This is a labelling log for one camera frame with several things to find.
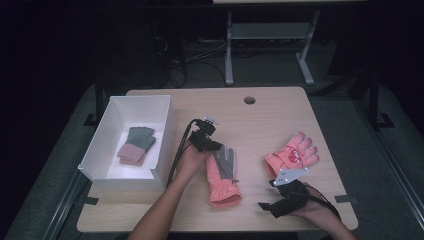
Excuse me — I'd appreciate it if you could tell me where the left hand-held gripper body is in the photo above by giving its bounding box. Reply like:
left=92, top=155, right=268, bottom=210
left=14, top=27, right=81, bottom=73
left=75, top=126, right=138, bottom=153
left=189, top=115, right=223, bottom=153

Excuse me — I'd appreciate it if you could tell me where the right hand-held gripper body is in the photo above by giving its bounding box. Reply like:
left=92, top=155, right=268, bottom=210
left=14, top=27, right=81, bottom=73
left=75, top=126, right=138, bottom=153
left=269, top=167, right=311, bottom=216

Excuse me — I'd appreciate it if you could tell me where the pink glove with grey palm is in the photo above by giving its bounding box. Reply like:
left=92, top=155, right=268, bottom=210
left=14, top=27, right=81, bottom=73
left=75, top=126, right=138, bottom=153
left=204, top=145, right=242, bottom=208

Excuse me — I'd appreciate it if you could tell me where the pink glove with red print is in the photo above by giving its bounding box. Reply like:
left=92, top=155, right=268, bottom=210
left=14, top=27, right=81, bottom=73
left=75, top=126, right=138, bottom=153
left=264, top=131, right=320, bottom=179

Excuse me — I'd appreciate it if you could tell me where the white rectangular box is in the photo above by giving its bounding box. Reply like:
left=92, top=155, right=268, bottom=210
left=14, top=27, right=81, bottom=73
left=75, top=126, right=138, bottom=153
left=77, top=94, right=177, bottom=193

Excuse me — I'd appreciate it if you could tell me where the person's left hand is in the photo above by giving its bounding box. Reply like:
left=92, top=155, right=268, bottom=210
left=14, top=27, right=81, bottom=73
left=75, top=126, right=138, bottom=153
left=172, top=139, right=212, bottom=184

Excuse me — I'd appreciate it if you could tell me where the person's right hand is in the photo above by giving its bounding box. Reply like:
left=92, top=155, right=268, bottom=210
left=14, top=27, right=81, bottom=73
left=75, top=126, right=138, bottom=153
left=292, top=183, right=335, bottom=226

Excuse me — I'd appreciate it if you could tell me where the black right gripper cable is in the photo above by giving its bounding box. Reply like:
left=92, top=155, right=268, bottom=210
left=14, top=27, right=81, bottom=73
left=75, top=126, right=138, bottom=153
left=306, top=191, right=343, bottom=222

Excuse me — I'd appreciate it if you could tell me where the bundle of floor cables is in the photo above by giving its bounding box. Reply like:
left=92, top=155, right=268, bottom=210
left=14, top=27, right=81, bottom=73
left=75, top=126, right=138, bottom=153
left=151, top=34, right=228, bottom=88

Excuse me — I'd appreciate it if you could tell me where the grey metal floor rail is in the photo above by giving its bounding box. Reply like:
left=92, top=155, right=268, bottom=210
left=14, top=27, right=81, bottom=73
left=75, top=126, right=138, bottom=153
left=353, top=98, right=424, bottom=232
left=41, top=171, right=92, bottom=240

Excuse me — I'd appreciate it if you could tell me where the black metal stand post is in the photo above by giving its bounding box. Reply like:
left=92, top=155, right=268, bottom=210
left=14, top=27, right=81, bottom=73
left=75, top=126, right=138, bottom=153
left=366, top=69, right=396, bottom=132
left=83, top=74, right=105, bottom=128

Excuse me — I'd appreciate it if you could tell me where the white metal desk frame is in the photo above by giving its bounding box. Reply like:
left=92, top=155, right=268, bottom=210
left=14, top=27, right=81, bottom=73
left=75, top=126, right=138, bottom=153
left=224, top=9, right=322, bottom=87

